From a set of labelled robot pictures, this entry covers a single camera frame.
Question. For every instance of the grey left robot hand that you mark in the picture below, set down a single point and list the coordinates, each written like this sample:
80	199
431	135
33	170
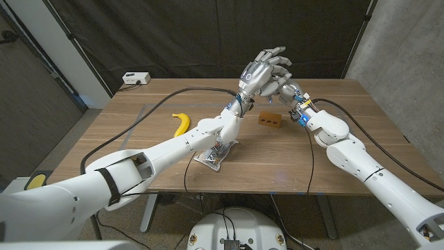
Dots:
258	74

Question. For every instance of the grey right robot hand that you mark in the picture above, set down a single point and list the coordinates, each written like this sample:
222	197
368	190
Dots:
293	95

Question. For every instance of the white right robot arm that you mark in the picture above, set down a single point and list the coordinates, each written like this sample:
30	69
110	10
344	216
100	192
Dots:
357	159

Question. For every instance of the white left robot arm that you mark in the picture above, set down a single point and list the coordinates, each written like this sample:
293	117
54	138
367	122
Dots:
173	146

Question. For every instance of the brown brick block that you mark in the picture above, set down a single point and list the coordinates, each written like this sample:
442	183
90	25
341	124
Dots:
268	120

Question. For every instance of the yellow toy banana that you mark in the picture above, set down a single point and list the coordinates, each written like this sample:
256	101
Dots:
184	121

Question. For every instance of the clear plastic parts package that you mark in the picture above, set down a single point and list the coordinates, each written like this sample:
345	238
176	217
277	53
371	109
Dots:
215	158

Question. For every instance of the black backdrop curtain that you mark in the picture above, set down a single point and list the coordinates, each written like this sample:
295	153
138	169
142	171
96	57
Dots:
173	34

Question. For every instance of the black backdrop stand pole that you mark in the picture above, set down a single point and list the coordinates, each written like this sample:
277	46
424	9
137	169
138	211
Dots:
70	35
367	16

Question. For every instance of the white power strip box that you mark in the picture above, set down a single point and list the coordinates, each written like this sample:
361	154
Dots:
136	77

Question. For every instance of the grey table leg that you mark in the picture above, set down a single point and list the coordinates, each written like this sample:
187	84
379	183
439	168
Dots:
326	217
149	212

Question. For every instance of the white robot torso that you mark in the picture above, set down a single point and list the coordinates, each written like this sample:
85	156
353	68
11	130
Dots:
237	225

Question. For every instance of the grey finned torso module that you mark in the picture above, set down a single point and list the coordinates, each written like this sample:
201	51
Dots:
231	244

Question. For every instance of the yellow black floor object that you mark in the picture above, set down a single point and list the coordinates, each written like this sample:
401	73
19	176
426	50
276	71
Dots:
36	180

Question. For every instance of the white floor mat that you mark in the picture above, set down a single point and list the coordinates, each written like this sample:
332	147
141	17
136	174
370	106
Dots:
10	185

